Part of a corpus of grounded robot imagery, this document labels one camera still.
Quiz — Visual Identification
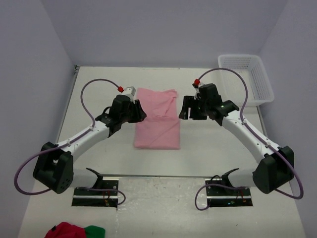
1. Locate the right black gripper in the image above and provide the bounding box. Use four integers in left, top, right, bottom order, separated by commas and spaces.
179, 96, 210, 120

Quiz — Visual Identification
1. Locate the pink t shirt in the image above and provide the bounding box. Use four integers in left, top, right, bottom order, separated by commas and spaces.
134, 88, 180, 150

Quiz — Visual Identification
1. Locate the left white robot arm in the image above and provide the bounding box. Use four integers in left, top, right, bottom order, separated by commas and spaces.
33, 95, 147, 195

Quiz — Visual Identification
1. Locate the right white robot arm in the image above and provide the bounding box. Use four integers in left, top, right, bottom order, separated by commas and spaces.
179, 83, 294, 195

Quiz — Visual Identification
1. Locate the white plastic basket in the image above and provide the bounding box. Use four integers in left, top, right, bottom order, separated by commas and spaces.
218, 54, 274, 107

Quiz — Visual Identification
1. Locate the green folded t shirt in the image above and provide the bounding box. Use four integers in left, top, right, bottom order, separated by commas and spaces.
84, 225, 106, 238

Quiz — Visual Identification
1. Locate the red folded t shirt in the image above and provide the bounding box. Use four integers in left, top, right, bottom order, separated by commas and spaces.
45, 222, 86, 238

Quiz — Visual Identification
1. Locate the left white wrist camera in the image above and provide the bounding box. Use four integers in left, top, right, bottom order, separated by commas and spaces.
117, 86, 136, 101

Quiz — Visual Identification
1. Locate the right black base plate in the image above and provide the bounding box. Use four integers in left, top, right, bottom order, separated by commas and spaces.
206, 186, 253, 207

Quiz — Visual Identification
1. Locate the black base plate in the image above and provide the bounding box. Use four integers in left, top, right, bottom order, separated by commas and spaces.
71, 177, 119, 208
206, 186, 253, 207

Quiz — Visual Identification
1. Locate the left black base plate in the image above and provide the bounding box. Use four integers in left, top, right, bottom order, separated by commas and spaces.
71, 177, 119, 208

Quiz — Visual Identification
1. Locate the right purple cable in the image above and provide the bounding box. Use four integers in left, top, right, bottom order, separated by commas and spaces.
194, 67, 305, 211

